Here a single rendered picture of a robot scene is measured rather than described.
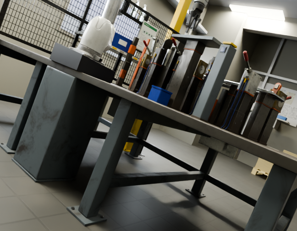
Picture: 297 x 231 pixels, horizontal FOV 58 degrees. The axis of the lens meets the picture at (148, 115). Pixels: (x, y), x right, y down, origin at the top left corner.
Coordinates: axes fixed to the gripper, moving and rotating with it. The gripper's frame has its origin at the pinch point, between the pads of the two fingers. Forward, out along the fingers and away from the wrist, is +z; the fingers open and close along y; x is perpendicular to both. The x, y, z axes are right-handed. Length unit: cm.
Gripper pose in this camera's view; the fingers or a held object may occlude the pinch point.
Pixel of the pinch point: (187, 34)
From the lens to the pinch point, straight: 188.3
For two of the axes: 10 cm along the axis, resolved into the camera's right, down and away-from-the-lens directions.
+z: -3.7, 9.3, 0.7
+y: 6.3, 2.0, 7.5
